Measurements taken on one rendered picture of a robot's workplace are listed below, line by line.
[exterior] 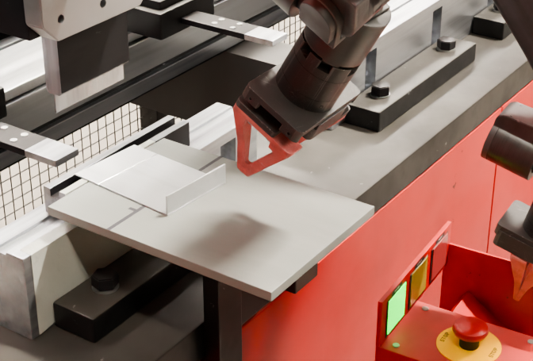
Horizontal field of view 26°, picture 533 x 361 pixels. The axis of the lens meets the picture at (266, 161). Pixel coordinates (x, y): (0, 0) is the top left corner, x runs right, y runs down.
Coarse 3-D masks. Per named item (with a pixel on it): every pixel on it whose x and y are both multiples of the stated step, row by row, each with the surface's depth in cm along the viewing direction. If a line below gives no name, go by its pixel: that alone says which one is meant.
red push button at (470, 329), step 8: (456, 320) 128; (464, 320) 128; (472, 320) 128; (480, 320) 128; (456, 328) 127; (464, 328) 127; (472, 328) 127; (480, 328) 127; (488, 328) 127; (464, 336) 126; (472, 336) 126; (480, 336) 126; (464, 344) 128; (472, 344) 127
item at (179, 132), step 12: (168, 120) 129; (144, 132) 126; (156, 132) 128; (168, 132) 126; (180, 132) 128; (120, 144) 124; (132, 144) 125; (96, 156) 121; (108, 156) 122; (84, 168) 119; (60, 180) 117; (72, 180) 118; (48, 192) 116; (48, 204) 116
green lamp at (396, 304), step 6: (402, 288) 130; (396, 294) 128; (402, 294) 130; (390, 300) 127; (396, 300) 129; (402, 300) 131; (390, 306) 128; (396, 306) 129; (402, 306) 131; (390, 312) 128; (396, 312) 130; (402, 312) 132; (390, 318) 129; (396, 318) 130; (390, 324) 129; (396, 324) 131; (390, 330) 130
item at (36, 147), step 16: (0, 96) 132; (0, 112) 132; (0, 128) 126; (16, 128) 126; (0, 144) 124; (16, 144) 123; (32, 144) 123; (48, 144) 123; (64, 144) 123; (48, 160) 120; (64, 160) 121
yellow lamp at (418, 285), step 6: (426, 258) 135; (420, 264) 134; (426, 264) 135; (420, 270) 134; (426, 270) 136; (414, 276) 132; (420, 276) 134; (426, 276) 136; (414, 282) 133; (420, 282) 135; (414, 288) 133; (420, 288) 136; (414, 294) 134; (414, 300) 134
